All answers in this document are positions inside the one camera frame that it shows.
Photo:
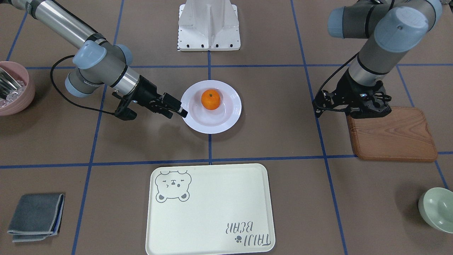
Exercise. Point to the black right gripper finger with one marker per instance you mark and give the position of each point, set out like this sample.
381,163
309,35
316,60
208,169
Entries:
167,105

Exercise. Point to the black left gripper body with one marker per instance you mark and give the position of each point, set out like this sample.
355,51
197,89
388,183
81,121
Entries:
349,87

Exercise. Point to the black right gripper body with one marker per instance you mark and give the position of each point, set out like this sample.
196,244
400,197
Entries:
146,92

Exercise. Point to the white round plate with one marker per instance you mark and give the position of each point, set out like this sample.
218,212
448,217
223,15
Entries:
214,121

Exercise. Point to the orange fruit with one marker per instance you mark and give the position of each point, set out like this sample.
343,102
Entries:
211,99

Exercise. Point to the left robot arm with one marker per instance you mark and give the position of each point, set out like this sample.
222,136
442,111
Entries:
391,28

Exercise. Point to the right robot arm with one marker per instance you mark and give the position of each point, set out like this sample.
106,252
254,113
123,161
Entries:
98,62

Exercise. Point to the cream bear serving tray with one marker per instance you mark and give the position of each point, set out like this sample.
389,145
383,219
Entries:
210,210

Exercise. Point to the brown wooden cutting board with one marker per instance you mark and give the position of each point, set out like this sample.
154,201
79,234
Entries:
402,135

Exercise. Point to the pink bowl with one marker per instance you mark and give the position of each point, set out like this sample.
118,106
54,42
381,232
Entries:
25,95

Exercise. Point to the light green bowl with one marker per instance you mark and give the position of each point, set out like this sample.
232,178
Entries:
436,208

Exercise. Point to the metal utensils in pink bowl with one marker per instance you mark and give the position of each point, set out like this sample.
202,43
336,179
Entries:
10,89

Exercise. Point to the folded grey cloth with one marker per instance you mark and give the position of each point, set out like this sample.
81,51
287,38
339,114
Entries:
37,216

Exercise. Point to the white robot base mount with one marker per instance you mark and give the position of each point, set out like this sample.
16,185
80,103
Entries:
208,25

